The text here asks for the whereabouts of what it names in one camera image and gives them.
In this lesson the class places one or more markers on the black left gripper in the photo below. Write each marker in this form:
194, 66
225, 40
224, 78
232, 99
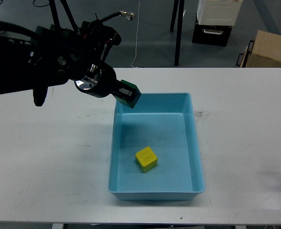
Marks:
104, 82

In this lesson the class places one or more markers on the green cube block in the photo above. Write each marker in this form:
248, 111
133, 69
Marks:
129, 103

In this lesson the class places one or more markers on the yellow cube block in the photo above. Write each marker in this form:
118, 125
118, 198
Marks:
146, 159

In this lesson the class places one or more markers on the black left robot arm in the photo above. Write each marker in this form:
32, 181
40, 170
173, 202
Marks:
37, 60

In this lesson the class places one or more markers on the cardboard box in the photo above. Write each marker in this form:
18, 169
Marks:
266, 51

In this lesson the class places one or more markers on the white storage box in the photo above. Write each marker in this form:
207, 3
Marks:
218, 12

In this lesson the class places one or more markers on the blue plastic bin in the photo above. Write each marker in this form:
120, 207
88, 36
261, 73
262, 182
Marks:
165, 123

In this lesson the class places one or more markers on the black right trestle legs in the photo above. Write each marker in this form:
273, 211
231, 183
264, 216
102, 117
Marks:
177, 17

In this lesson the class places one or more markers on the black storage crate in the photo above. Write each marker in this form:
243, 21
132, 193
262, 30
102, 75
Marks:
216, 35

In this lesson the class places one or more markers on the black metal handle frame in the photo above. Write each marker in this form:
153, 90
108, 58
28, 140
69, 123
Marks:
243, 57

